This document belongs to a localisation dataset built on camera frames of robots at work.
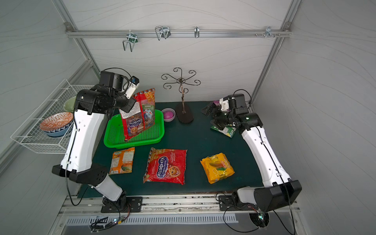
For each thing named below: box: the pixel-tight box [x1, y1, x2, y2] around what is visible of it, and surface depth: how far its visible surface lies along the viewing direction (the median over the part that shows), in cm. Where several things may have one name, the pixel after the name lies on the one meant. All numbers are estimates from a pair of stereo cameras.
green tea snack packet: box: [211, 124, 237, 139], surface depth 103 cm
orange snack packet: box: [108, 146, 136, 175], surface depth 89 cm
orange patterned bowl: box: [39, 111, 74, 132], surface depth 64 cm
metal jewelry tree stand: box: [161, 67, 202, 124], surface depth 94 cm
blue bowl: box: [43, 119, 74, 137], surface depth 58 cm
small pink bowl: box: [161, 107, 176, 123], surface depth 107 cm
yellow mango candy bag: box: [199, 152, 235, 185], surface depth 82 cm
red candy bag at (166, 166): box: [142, 147, 188, 186], surface depth 84 cm
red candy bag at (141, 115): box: [118, 88, 156, 142], surface depth 77 cm
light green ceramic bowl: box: [63, 95, 77, 113], surface depth 71 cm
